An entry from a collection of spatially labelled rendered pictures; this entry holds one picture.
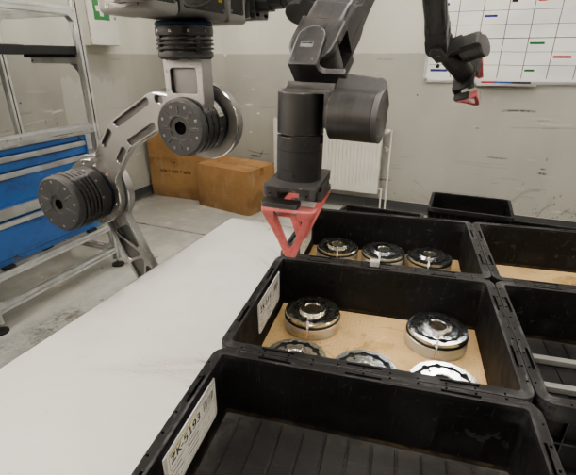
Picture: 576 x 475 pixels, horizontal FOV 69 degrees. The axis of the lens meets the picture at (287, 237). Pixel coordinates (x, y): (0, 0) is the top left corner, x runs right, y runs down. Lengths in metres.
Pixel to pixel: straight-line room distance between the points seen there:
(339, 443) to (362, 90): 0.44
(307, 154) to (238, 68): 3.76
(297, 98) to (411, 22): 3.30
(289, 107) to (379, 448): 0.44
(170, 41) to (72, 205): 0.60
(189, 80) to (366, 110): 0.71
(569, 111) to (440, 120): 0.89
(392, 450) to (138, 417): 0.46
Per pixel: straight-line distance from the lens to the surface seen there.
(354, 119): 0.48
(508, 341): 0.68
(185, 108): 1.08
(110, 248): 2.99
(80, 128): 2.73
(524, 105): 3.77
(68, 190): 1.40
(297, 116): 0.50
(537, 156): 3.84
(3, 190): 2.49
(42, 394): 0.98
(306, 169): 0.51
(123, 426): 0.86
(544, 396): 0.60
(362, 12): 0.60
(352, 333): 0.80
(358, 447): 0.62
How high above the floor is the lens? 1.29
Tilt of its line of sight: 23 degrees down
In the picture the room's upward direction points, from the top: straight up
